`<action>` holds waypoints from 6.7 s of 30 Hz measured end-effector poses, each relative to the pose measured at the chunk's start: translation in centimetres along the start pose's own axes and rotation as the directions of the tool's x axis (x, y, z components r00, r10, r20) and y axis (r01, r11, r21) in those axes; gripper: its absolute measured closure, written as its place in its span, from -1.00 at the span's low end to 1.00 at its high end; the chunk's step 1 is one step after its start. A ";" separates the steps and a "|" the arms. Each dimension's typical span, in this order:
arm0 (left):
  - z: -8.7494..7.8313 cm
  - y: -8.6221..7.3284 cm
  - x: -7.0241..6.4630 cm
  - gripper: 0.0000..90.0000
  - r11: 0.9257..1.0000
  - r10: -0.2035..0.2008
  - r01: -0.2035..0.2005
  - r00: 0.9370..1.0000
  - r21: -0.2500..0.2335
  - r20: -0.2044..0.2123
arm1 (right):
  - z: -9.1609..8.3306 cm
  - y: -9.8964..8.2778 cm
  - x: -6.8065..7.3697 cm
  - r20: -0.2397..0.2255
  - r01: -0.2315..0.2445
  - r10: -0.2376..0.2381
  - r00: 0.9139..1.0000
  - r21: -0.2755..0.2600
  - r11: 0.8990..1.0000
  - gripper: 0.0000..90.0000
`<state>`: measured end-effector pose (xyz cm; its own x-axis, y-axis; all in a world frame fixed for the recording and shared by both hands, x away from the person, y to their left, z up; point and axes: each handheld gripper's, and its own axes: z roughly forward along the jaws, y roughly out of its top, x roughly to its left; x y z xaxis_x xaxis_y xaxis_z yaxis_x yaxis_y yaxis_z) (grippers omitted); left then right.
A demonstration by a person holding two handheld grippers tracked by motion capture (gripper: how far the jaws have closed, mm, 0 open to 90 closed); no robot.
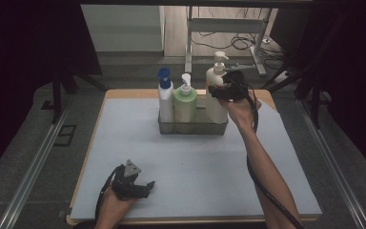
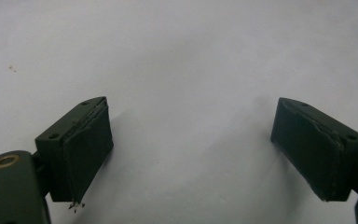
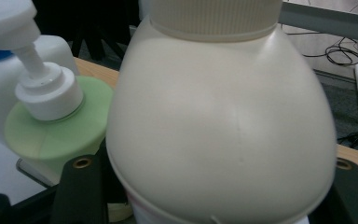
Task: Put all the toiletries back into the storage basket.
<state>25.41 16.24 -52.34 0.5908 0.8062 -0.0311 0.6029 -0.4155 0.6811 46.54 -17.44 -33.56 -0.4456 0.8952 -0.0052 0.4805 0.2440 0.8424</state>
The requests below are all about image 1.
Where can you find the white power strip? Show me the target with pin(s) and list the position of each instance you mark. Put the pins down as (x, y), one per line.
(266, 40)

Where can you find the metal mesh basket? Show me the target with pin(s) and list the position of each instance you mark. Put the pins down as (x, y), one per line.
(192, 128)

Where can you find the black stand legs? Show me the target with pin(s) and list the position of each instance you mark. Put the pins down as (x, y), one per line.
(56, 95)
(314, 95)

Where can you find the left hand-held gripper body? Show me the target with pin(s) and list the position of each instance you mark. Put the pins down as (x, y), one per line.
(127, 186)

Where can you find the cream pump bottle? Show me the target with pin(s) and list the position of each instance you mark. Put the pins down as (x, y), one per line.
(216, 111)

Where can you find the light blue table mat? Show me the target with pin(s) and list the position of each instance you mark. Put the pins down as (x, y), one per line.
(187, 171)

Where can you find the aluminium floor rail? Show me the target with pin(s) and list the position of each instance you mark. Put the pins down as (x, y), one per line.
(35, 165)
(333, 165)

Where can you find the person's left hand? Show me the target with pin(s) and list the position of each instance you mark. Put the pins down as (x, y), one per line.
(112, 210)

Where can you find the black floor socket frame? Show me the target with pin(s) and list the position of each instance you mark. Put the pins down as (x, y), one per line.
(57, 140)

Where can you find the black frame bar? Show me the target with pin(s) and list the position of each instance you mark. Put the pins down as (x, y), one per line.
(197, 3)

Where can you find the white metal desk frame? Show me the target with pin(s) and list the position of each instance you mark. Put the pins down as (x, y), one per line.
(235, 24)

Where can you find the person's right hand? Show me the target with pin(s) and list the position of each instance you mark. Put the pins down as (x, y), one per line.
(241, 111)

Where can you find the green pump bottle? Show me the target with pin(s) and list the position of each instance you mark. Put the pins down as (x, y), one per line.
(184, 105)

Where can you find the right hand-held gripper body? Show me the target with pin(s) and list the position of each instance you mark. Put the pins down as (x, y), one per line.
(233, 86)

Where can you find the white bottle with blue cap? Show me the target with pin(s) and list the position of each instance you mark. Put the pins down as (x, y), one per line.
(166, 101)

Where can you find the dark curtain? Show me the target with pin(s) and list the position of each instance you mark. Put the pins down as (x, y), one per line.
(352, 63)
(19, 63)

